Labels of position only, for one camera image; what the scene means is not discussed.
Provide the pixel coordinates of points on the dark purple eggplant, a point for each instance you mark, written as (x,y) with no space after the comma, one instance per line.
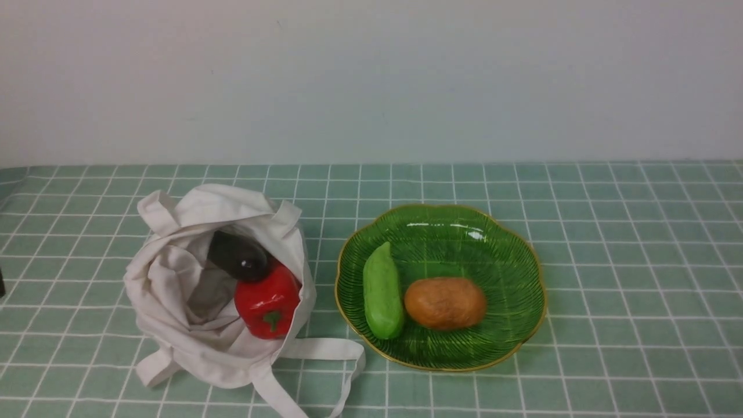
(242,257)

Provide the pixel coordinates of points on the green glass leaf plate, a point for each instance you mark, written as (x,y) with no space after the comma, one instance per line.
(428,242)

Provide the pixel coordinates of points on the red bell pepper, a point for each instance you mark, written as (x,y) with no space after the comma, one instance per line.
(267,306)

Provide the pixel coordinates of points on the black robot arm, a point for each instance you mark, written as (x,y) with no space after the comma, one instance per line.
(3,290)

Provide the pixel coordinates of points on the white cloth tote bag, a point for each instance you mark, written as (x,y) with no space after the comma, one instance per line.
(187,306)

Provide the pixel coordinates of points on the brown potato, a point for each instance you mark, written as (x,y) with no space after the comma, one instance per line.
(446,303)

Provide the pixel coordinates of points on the light green cucumber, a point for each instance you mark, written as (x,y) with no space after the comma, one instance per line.
(383,305)

